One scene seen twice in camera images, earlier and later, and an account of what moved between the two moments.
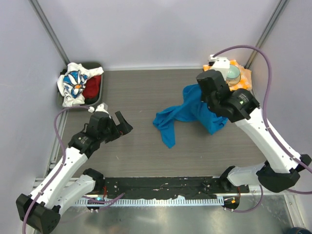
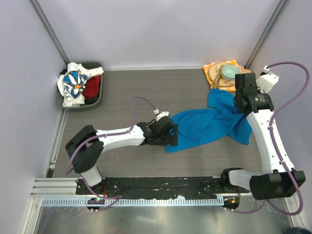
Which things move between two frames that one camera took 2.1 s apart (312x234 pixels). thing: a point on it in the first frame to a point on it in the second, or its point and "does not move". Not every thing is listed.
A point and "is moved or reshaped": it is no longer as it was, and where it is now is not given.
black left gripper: [120, 129] to [171, 140]
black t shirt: [64, 71] does not move
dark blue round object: [299, 230] does not move
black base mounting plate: [145, 187] does not move
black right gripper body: [209, 102] to [235, 101]
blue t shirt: [193, 109] is moved or reshaped
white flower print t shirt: [71, 85] does not move
